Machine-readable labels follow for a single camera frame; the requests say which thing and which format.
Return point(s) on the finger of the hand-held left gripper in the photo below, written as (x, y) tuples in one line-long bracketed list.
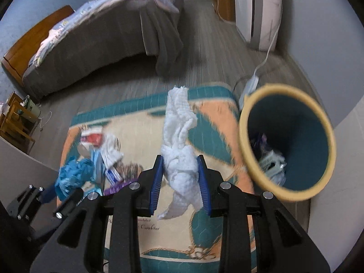
[(47, 194), (69, 203)]

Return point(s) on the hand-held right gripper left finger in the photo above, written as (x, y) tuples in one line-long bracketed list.
[(156, 184)]

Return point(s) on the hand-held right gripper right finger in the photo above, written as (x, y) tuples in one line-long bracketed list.
[(204, 186)]

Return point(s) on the purple bottle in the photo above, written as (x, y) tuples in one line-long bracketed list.
[(119, 187)]

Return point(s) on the white cloth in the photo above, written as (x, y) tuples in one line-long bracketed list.
[(179, 153)]

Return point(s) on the blue and white tube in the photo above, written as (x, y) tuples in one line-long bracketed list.
[(114, 175)]

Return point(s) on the white paper cup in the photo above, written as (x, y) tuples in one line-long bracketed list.
[(84, 150)]

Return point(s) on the white tissue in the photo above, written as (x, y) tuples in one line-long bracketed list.
[(112, 150)]

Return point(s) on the yellow rimmed teal wastebasket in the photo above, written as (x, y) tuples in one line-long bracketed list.
[(287, 125)]

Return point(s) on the patterned teal orange cushion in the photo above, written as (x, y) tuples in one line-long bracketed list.
[(136, 130)]

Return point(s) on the wooden stool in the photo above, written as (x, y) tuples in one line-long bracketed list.
[(14, 122)]

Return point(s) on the white bucket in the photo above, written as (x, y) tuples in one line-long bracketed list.
[(30, 106)]

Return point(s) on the white power strip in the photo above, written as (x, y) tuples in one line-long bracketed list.
[(249, 89)]

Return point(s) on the white wardrobe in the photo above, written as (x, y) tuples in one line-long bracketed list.
[(341, 190)]

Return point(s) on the bed with grey blanket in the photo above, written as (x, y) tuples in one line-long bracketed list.
[(113, 39)]

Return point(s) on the wooden bed headboard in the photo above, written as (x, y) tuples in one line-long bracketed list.
[(31, 42)]

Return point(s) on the blue printed quilt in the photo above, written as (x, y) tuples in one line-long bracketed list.
[(119, 2)]

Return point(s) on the white air purifier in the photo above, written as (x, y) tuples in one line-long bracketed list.
[(258, 8)]

